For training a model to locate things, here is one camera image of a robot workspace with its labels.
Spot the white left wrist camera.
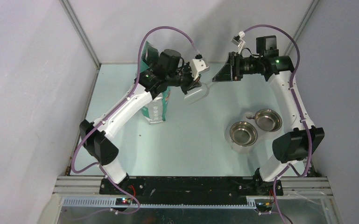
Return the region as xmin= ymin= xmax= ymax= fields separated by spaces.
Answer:
xmin=190 ymin=54 xmax=210 ymax=81

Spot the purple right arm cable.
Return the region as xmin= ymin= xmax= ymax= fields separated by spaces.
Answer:
xmin=242 ymin=24 xmax=313 ymax=224

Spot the clear plastic scoop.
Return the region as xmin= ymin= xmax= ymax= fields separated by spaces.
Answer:
xmin=184 ymin=80 xmax=217 ymax=105

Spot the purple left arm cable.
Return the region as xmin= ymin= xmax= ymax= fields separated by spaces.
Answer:
xmin=70 ymin=25 xmax=203 ymax=215

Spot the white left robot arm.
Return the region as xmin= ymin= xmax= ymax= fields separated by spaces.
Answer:
xmin=79 ymin=49 xmax=209 ymax=195

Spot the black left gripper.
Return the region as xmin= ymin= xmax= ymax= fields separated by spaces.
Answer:
xmin=166 ymin=62 xmax=202 ymax=95

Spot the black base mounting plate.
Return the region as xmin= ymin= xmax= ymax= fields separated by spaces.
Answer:
xmin=99 ymin=176 xmax=283 ymax=205

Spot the steel bowl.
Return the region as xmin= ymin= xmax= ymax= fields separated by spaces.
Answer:
xmin=254 ymin=109 xmax=282 ymax=132
xmin=229 ymin=121 xmax=258 ymax=147

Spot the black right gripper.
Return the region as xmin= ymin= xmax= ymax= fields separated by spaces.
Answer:
xmin=212 ymin=52 xmax=263 ymax=82

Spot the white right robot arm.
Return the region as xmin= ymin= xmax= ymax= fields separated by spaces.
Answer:
xmin=212 ymin=35 xmax=324 ymax=195

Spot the aluminium frame rail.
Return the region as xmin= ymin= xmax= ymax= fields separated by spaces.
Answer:
xmin=59 ymin=0 xmax=101 ymax=70

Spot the steel bowl near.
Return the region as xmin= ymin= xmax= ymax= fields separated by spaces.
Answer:
xmin=229 ymin=121 xmax=258 ymax=147

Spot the steel bowl far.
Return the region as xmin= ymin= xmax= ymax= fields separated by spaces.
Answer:
xmin=254 ymin=109 xmax=282 ymax=132

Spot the grey slotted cable duct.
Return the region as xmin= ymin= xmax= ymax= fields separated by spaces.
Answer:
xmin=62 ymin=196 xmax=256 ymax=209

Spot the green pet food bag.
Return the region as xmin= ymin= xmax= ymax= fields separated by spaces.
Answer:
xmin=141 ymin=41 xmax=171 ymax=124

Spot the white double bowl stand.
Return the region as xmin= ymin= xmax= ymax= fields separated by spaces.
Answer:
xmin=225 ymin=108 xmax=283 ymax=154

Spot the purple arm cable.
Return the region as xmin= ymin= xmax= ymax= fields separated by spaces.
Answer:
xmin=242 ymin=24 xmax=313 ymax=224
xmin=70 ymin=25 xmax=203 ymax=215

